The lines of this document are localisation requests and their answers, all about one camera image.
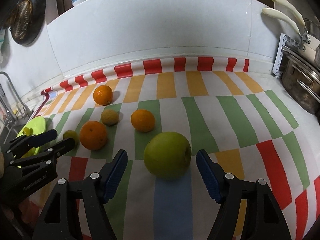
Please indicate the small yellow lemon fruit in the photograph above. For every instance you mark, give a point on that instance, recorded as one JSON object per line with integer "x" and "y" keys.
{"x": 109, "y": 117}

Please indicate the large green apple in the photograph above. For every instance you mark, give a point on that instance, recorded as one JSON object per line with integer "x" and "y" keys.
{"x": 168, "y": 155}

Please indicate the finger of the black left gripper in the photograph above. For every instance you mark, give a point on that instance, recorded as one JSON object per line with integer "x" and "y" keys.
{"x": 22, "y": 144}
{"x": 50, "y": 154}

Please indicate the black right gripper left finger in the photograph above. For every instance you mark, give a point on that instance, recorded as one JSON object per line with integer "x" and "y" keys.
{"x": 59, "y": 218}

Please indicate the cream handled utensil front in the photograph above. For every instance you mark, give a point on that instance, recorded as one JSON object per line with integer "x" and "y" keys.
{"x": 273, "y": 13}

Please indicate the orange with stem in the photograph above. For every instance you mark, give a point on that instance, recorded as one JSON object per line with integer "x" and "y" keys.
{"x": 103, "y": 95}

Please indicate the white dish rack bracket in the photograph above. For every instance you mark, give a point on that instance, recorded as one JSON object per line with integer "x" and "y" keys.
{"x": 276, "y": 71}

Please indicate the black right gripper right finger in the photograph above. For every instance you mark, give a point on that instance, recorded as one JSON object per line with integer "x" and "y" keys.
{"x": 263, "y": 216}

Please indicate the cream handled utensil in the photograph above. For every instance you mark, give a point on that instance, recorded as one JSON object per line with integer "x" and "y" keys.
{"x": 298, "y": 16}
{"x": 273, "y": 13}

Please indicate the small green tomato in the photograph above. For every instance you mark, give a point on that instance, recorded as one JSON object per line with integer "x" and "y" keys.
{"x": 71, "y": 134}

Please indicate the dark hanging colander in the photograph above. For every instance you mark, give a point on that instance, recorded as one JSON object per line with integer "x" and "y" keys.
{"x": 29, "y": 18}

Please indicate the striped colourful tablecloth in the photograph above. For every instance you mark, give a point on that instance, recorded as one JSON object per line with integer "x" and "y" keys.
{"x": 245, "y": 121}

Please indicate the steel faucet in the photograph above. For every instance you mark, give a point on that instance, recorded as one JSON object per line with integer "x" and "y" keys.
{"x": 12, "y": 103}

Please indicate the small yellow-brown fruit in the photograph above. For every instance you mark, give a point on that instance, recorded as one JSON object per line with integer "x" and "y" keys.
{"x": 27, "y": 131}

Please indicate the lime green plate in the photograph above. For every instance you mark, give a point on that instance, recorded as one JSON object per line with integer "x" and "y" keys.
{"x": 34, "y": 127}

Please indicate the large orange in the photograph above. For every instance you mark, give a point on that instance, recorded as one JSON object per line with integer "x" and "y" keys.
{"x": 93, "y": 135}

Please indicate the small orange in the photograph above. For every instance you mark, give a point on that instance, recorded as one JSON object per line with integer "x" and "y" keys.
{"x": 143, "y": 120}

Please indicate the stainless steel pot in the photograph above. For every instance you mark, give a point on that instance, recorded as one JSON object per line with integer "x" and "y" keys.
{"x": 301, "y": 80}

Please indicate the cream handled utensil rear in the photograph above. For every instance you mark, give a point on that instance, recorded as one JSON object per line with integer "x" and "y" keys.
{"x": 298, "y": 16}

